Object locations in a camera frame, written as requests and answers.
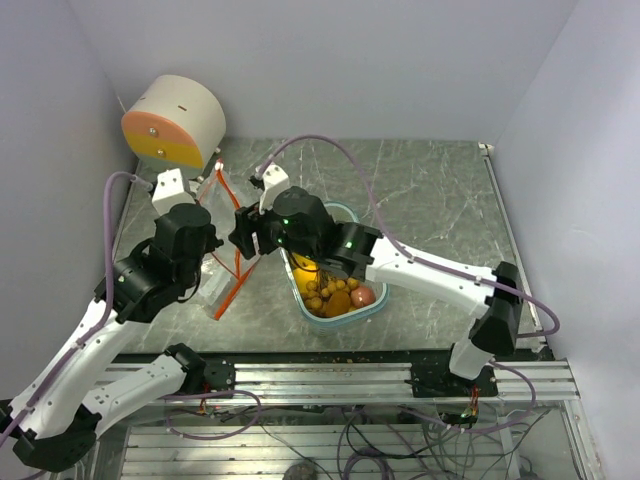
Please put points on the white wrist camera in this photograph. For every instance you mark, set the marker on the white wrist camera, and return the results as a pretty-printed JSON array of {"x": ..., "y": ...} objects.
[
  {"x": 172, "y": 189},
  {"x": 272, "y": 183}
]

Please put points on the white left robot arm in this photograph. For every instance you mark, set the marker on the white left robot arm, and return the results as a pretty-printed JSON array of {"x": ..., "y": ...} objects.
[{"x": 59, "y": 417}]

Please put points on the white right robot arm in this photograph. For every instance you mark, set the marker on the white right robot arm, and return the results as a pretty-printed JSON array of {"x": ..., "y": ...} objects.
[{"x": 488, "y": 296}]

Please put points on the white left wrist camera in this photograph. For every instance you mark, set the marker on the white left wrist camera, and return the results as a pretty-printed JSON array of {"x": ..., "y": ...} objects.
[{"x": 172, "y": 189}]

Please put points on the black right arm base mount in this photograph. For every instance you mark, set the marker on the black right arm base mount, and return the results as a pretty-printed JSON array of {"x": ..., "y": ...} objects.
[{"x": 433, "y": 380}]

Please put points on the light blue fruit basket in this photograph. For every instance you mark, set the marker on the light blue fruit basket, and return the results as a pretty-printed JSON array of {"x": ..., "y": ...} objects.
[{"x": 326, "y": 326}]

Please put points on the orange-brown fruit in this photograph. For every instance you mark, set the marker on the orange-brown fruit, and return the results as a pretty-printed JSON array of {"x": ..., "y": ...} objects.
[{"x": 338, "y": 304}]

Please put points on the round white drawer box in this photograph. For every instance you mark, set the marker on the round white drawer box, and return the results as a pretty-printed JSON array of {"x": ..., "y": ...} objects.
[{"x": 176, "y": 123}]

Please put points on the clear zip bag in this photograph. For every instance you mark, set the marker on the clear zip bag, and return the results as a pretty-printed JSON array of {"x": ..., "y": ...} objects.
[
  {"x": 222, "y": 196},
  {"x": 218, "y": 288}
]

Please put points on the aluminium extrusion rail frame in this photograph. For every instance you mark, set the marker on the aluminium extrusion rail frame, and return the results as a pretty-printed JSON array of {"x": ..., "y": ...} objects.
[{"x": 352, "y": 418}]

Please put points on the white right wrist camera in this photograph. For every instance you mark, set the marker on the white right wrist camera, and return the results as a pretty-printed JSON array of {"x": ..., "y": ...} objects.
[{"x": 272, "y": 183}]

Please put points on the bunch of brown longans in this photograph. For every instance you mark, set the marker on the bunch of brown longans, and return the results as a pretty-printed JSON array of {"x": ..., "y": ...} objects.
[{"x": 316, "y": 295}]

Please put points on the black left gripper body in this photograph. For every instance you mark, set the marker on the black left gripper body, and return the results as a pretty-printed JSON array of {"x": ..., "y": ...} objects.
[{"x": 191, "y": 274}]

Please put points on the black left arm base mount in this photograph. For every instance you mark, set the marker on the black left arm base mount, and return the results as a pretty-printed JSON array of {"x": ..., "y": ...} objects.
[{"x": 205, "y": 372}]

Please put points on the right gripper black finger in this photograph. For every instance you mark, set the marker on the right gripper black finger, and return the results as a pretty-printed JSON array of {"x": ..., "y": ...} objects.
[
  {"x": 240, "y": 235},
  {"x": 256, "y": 225}
]

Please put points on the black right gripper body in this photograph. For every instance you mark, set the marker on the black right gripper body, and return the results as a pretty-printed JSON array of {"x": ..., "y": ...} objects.
[{"x": 279, "y": 237}]

